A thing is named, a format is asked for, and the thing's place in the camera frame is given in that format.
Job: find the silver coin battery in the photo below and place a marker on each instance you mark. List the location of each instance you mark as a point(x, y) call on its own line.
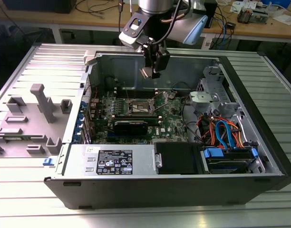
point(171, 95)

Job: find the blue card retainer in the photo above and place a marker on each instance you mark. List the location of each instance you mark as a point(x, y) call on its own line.
point(79, 116)

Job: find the blue disk carrier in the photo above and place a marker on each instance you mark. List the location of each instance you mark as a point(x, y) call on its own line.
point(213, 152)

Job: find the green motherboard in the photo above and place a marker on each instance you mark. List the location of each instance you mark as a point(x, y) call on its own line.
point(169, 114)

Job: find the large black equipment box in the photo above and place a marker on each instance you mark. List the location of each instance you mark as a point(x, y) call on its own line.
point(41, 6)

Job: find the CPU socket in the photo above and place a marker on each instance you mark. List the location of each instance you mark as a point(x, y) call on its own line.
point(136, 104)

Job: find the silver power supply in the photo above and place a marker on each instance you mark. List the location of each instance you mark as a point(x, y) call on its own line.
point(74, 161)

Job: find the white paper sheet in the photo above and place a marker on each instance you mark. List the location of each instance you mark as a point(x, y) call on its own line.
point(285, 19)

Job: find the white packet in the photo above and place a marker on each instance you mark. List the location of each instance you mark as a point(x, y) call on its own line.
point(236, 6)

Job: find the silver square CPU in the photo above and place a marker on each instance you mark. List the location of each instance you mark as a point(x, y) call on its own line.
point(145, 72)

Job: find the silver drive cage bracket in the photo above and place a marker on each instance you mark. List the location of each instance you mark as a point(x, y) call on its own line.
point(202, 97)

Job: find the grey electronic device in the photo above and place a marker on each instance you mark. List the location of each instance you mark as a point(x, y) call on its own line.
point(259, 15)

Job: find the tall black box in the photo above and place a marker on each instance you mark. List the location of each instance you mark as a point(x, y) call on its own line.
point(210, 14)

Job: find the black graphics card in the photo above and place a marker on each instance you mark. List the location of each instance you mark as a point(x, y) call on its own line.
point(131, 129)

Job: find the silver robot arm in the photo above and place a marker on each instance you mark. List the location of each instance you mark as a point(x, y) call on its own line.
point(155, 6)

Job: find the black plastic cover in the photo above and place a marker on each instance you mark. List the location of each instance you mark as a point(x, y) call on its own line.
point(176, 159)

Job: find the small black box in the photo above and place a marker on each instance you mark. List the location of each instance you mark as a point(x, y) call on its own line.
point(231, 25)

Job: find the blue plastic clip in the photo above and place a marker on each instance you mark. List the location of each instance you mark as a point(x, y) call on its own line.
point(48, 162)

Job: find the dark hard disk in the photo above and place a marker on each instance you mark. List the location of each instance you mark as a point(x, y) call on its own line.
point(228, 164)

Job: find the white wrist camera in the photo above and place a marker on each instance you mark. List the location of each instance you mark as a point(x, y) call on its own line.
point(129, 40)

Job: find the metal heatsink cooler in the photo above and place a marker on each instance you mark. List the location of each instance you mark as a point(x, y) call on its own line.
point(245, 15)

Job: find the black and grey PC case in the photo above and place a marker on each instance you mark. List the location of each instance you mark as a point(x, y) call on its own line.
point(159, 192)

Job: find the grey parts rack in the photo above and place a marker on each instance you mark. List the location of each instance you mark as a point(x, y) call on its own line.
point(31, 126)

